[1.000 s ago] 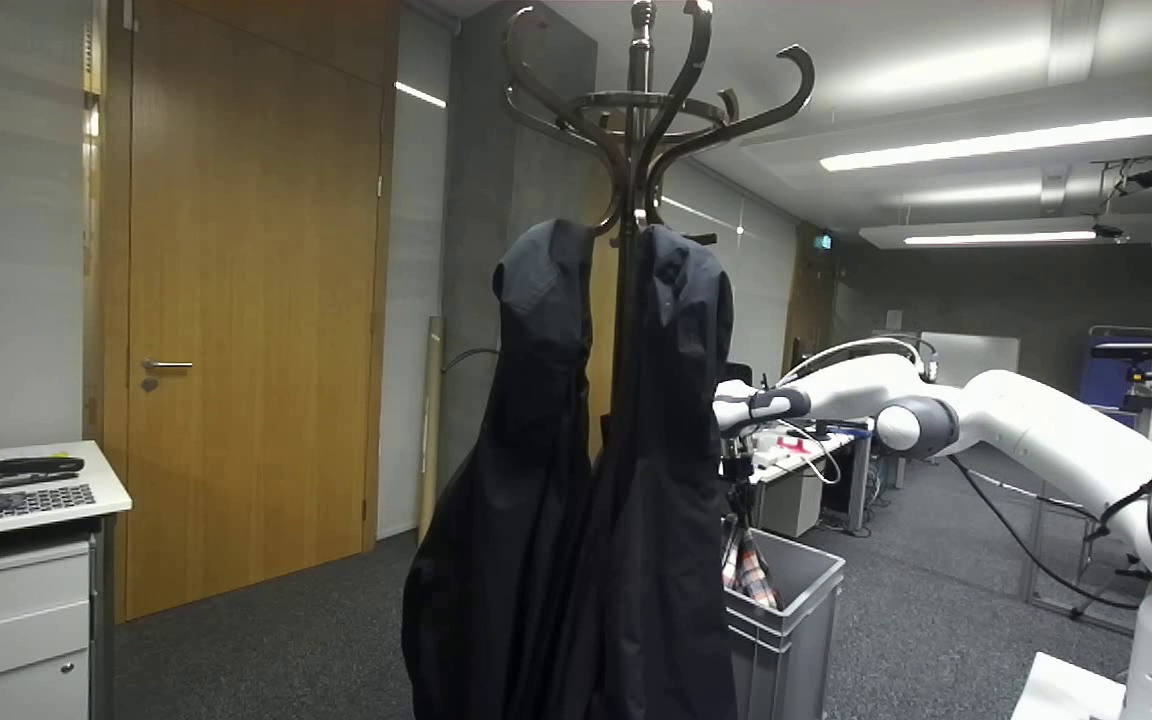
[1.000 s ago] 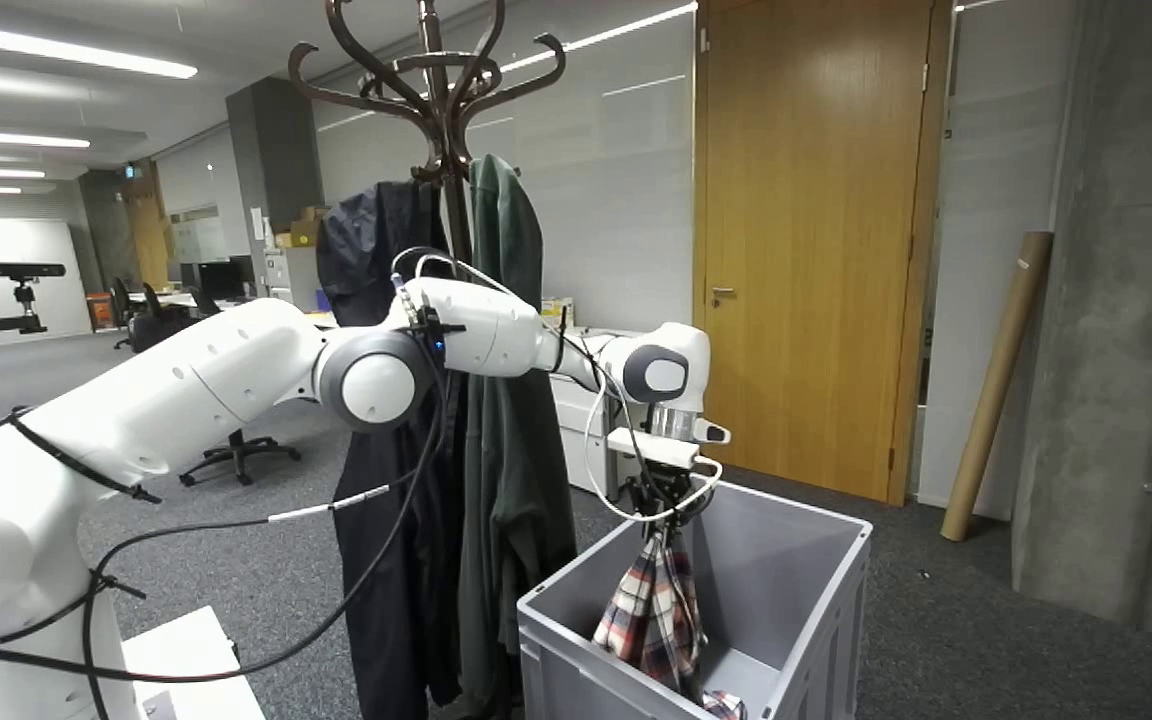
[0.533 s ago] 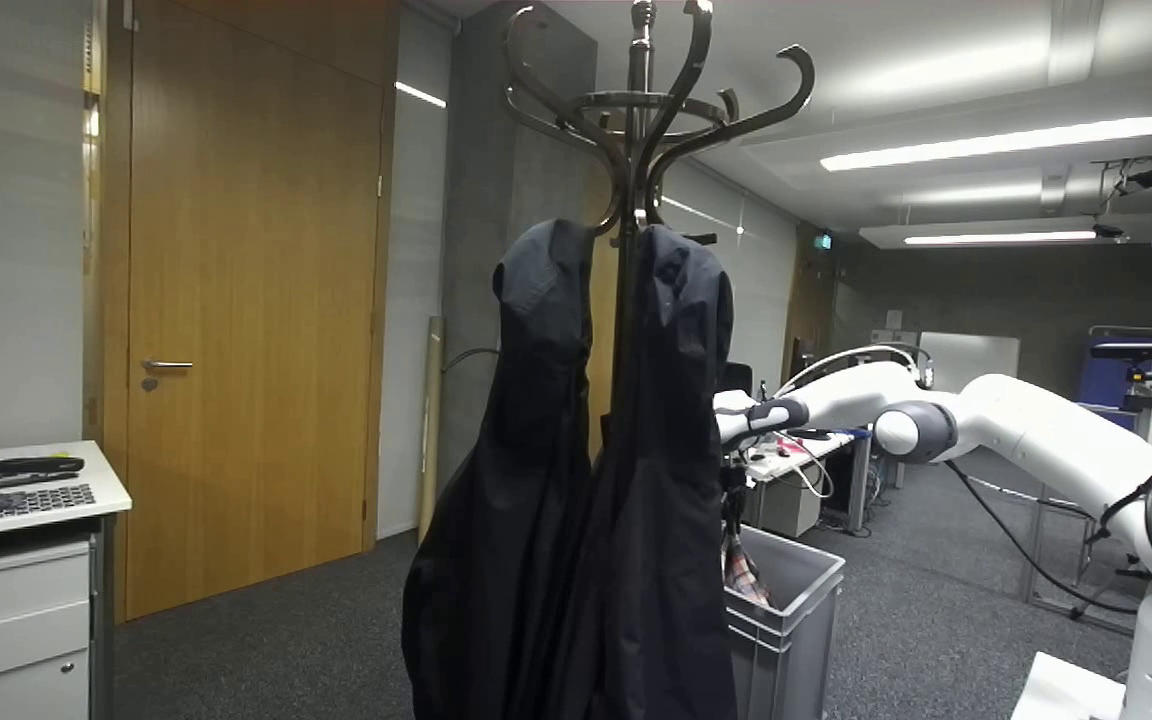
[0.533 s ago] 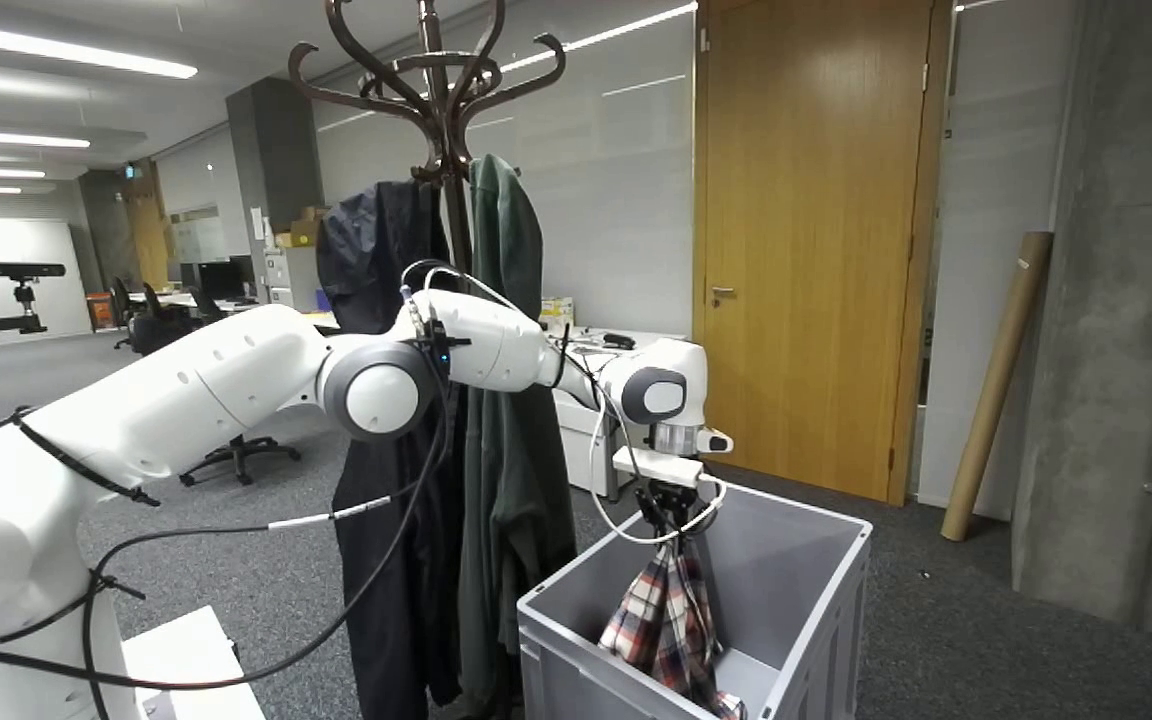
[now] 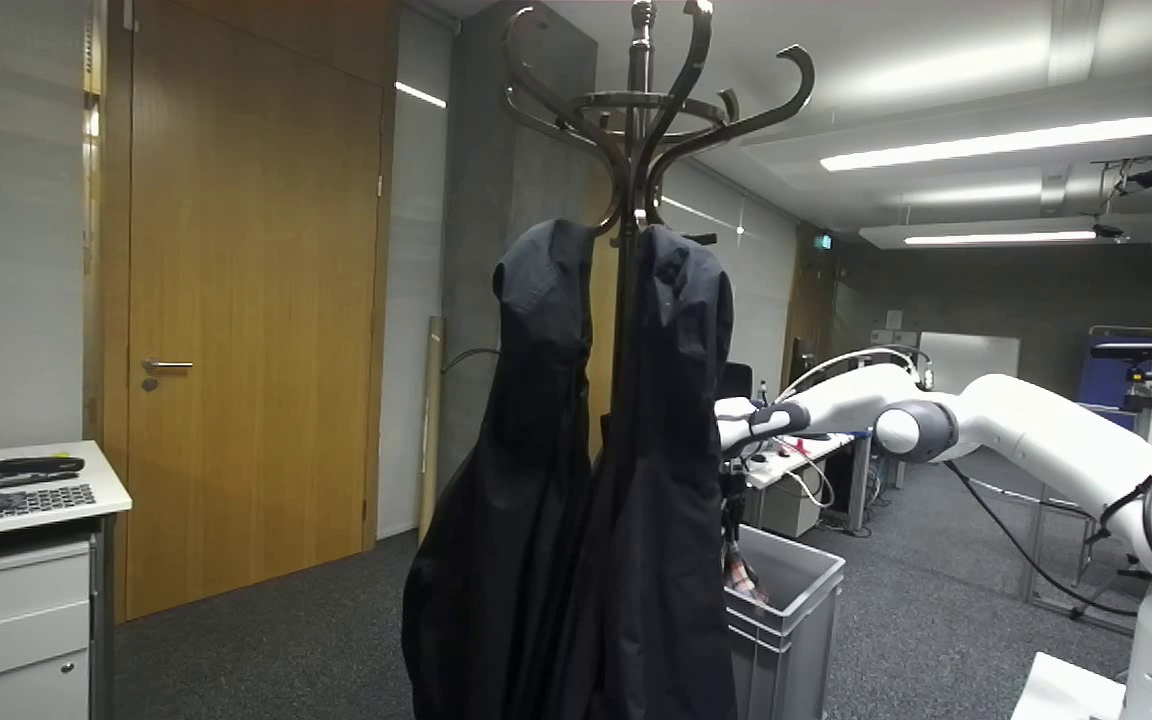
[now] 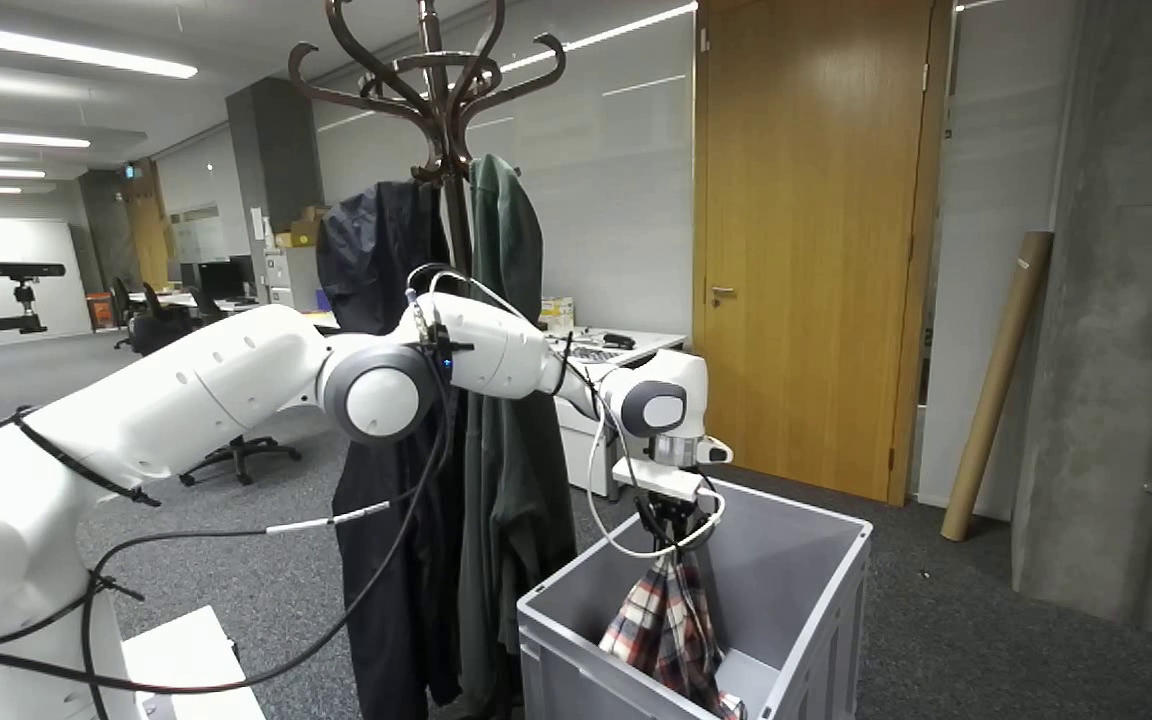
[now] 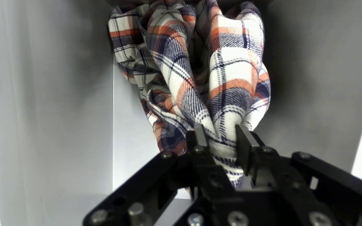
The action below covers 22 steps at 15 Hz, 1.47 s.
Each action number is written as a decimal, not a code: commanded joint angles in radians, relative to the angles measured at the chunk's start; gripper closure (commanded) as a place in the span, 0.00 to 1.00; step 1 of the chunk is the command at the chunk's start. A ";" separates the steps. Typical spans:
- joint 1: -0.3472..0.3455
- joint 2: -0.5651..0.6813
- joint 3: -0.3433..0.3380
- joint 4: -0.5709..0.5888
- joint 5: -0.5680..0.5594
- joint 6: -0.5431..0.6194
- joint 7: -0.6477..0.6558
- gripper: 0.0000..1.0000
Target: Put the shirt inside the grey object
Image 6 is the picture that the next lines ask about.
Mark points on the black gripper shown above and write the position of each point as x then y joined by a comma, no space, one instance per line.
674,512

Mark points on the plaid flannel shirt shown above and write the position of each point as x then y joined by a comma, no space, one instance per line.
660,627

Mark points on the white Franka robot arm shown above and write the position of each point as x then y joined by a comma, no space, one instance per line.
201,384

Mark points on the grey plastic crate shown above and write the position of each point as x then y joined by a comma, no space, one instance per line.
791,602

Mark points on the dark green jacket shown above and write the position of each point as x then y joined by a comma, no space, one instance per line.
509,483

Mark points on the small black device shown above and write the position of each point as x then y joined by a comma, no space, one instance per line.
617,342

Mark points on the wooden door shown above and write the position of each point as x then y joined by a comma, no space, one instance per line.
817,266

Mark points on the wooden plank leaning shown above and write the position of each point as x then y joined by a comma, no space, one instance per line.
998,384

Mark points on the dark blue-grey jacket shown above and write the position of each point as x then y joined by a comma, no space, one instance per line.
380,240

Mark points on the black office chair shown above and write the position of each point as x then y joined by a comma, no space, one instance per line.
236,452

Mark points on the white flat board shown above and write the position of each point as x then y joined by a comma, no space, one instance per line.
189,666

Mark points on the long linear ceiling light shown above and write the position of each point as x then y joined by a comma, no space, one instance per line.
601,32

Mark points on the dark bentwood coat rack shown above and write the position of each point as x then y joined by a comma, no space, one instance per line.
442,82

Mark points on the green exit sign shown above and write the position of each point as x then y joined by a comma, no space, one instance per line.
128,169

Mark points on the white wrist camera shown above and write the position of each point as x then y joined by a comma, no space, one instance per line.
660,483

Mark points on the black stereo camera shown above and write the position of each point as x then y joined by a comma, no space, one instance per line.
15,268

